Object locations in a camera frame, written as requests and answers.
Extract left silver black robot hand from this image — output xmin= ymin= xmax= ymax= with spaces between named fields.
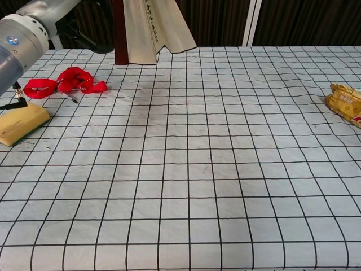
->
xmin=16 ymin=0 xmax=115 ymax=54

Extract paper folding fan red ribs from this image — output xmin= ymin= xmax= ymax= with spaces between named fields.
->
xmin=112 ymin=0 xmax=197 ymax=67

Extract black marker pen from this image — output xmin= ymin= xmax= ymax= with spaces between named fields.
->
xmin=57 ymin=90 xmax=78 ymax=104

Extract yellow sponge green backing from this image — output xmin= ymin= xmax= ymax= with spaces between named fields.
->
xmin=0 ymin=102 xmax=51 ymax=147

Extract checked light blue tablecloth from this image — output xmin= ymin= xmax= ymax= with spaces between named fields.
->
xmin=0 ymin=45 xmax=361 ymax=271

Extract gold snack packet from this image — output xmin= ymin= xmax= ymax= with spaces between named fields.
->
xmin=324 ymin=82 xmax=361 ymax=128

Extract slanted white post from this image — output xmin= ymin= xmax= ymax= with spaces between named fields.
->
xmin=49 ymin=33 xmax=64 ymax=50

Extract red lanyard ribbon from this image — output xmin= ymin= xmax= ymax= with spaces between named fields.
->
xmin=22 ymin=66 xmax=109 ymax=100

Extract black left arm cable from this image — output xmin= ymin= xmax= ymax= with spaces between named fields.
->
xmin=0 ymin=80 xmax=29 ymax=111

